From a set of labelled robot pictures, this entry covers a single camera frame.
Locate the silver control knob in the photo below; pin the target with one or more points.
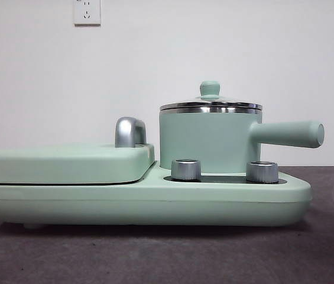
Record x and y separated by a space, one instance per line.
262 172
186 171

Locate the green breakfast maker base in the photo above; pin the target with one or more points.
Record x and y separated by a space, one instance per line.
95 204

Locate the white wall socket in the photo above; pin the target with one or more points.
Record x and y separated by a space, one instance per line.
87 13

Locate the glass lid with green knob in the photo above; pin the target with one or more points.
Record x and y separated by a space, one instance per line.
209 88

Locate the green hinged grill cover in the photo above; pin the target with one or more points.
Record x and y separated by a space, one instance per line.
66 165

